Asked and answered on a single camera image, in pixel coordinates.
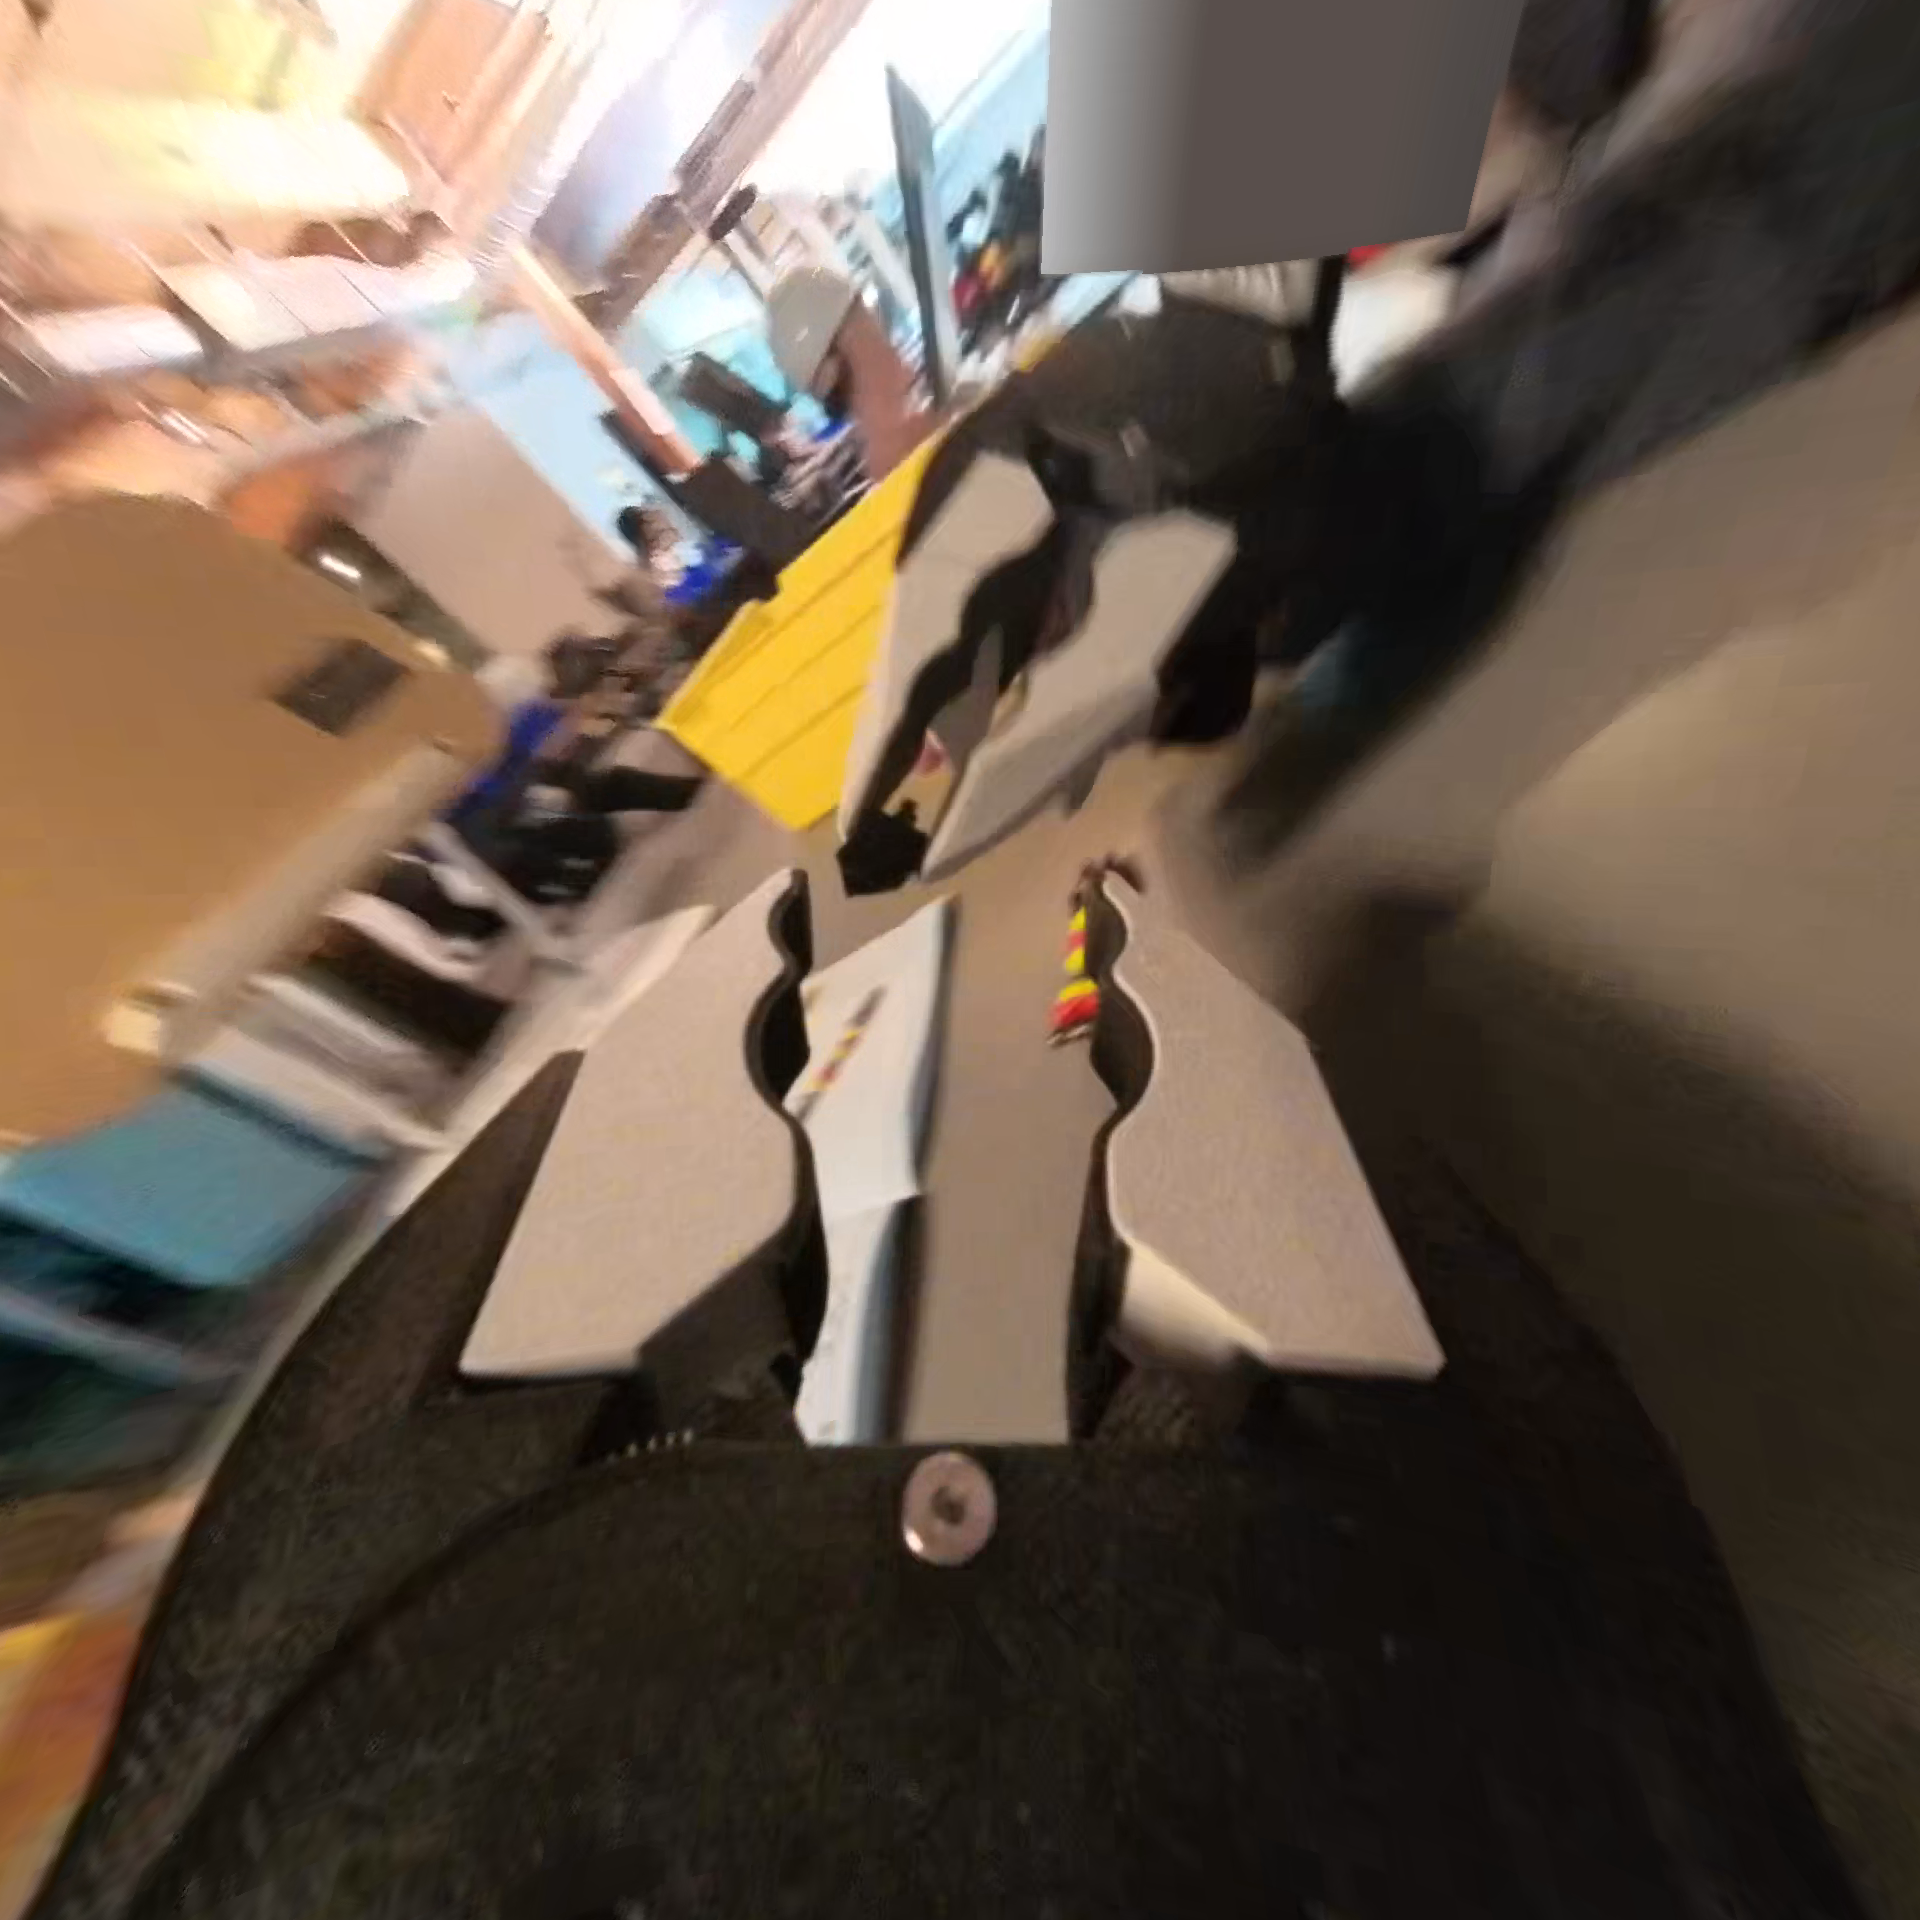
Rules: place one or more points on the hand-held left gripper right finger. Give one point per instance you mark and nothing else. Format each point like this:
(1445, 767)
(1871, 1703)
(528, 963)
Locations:
(1261, 1185)

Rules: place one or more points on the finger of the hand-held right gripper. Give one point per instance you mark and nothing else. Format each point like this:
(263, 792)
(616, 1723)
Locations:
(1110, 645)
(938, 601)

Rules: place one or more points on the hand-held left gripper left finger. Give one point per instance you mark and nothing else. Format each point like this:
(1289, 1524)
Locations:
(645, 1170)

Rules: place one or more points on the small black lego piece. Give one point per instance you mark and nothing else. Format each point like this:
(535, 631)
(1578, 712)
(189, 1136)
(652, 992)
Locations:
(883, 854)

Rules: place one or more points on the red yellow black lego assembly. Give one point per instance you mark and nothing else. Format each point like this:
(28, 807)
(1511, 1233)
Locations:
(1074, 975)

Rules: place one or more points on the person's right forearm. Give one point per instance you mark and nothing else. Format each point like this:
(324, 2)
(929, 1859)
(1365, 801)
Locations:
(1724, 181)

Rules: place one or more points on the open lego instruction booklet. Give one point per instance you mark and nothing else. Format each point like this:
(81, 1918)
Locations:
(885, 1081)

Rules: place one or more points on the yellow box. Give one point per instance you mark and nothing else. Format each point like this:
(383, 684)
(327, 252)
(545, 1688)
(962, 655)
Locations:
(794, 661)

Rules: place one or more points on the dark monitor panel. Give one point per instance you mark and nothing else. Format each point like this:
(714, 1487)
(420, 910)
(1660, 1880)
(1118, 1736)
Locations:
(919, 224)

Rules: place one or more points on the teal box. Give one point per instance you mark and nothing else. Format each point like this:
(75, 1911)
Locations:
(165, 1185)

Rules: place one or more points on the brown cardboard box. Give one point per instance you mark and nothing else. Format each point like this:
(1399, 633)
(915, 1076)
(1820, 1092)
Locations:
(181, 781)

